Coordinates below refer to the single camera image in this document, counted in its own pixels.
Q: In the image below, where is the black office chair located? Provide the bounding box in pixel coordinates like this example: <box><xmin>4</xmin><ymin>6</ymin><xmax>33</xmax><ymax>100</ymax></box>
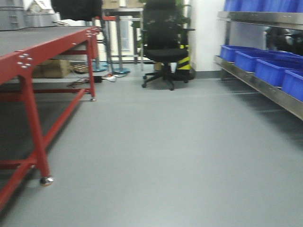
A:
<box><xmin>142</xmin><ymin>0</ymin><xmax>189</xmax><ymax>91</ymax></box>

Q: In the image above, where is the blue plastic bin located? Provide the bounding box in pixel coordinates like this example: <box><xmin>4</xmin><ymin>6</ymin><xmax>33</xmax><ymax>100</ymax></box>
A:
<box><xmin>255</xmin><ymin>59</ymin><xmax>303</xmax><ymax>87</ymax></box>
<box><xmin>282</xmin><ymin>70</ymin><xmax>303</xmax><ymax>102</ymax></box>
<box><xmin>219</xmin><ymin>45</ymin><xmax>265</xmax><ymax>62</ymax></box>
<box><xmin>234</xmin><ymin>51</ymin><xmax>303</xmax><ymax>72</ymax></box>

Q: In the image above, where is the cardboard box under table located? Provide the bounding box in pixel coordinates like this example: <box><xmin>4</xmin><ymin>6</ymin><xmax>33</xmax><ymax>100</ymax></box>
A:
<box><xmin>32</xmin><ymin>59</ymin><xmax>71</xmax><ymax>79</ymax></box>

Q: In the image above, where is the red metal table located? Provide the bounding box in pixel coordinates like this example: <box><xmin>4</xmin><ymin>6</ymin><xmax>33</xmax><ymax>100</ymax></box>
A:
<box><xmin>0</xmin><ymin>26</ymin><xmax>103</xmax><ymax>211</ymax></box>

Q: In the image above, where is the dark grey table mat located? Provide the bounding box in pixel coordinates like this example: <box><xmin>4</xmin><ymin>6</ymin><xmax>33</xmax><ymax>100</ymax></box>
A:
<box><xmin>0</xmin><ymin>26</ymin><xmax>94</xmax><ymax>56</ymax></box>

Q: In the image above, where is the steel shelf rack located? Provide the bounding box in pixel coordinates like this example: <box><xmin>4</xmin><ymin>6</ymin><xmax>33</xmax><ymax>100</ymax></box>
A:
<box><xmin>214</xmin><ymin>11</ymin><xmax>303</xmax><ymax>119</ymax></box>

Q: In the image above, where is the grey plastic crate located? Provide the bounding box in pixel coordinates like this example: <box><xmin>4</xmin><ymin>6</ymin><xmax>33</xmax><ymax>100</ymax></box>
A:
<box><xmin>0</xmin><ymin>0</ymin><xmax>27</xmax><ymax>31</ymax></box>

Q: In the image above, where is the yellow black striped post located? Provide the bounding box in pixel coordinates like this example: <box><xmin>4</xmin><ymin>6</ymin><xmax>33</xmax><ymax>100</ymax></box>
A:
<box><xmin>176</xmin><ymin>44</ymin><xmax>190</xmax><ymax>70</ymax></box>

